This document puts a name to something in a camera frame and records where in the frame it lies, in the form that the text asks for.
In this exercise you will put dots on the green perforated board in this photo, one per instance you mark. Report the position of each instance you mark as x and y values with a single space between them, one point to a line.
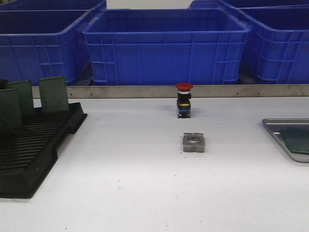
294 133
297 145

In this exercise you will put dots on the rear right green board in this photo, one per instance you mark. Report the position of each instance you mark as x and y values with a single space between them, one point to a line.
53 93

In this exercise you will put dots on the rear left green board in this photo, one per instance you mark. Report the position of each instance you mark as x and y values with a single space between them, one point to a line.
25 96

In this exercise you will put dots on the black slotted board rack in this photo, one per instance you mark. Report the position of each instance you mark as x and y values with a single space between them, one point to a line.
27 157

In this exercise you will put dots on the silver metal tray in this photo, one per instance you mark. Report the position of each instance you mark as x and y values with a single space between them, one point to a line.
274 127

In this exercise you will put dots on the left edge green board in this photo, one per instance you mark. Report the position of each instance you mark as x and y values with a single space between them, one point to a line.
10 107

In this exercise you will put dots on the red emergency stop button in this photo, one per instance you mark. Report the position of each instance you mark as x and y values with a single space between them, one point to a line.
183 100

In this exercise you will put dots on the grey square metal block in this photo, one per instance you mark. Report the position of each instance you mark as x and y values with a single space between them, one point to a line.
193 142

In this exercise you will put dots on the centre blue plastic crate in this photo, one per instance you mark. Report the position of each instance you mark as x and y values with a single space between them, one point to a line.
165 47

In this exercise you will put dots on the blue plastic crate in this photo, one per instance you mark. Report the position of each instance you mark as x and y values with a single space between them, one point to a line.
40 44
165 47
277 48

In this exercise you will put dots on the far centre blue crate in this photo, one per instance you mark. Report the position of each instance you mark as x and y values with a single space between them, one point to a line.
207 4

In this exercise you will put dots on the right blue plastic crate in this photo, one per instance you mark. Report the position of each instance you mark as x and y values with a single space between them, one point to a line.
277 48

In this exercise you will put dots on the far right blue crate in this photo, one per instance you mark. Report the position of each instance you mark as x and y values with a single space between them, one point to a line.
264 3

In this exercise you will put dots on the left blue plastic crate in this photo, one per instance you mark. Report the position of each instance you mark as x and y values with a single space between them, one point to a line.
40 44

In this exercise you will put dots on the far left blue crate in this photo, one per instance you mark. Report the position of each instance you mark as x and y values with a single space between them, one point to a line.
36 5

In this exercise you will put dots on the metal table edge rail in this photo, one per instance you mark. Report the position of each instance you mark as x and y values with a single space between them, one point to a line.
198 91

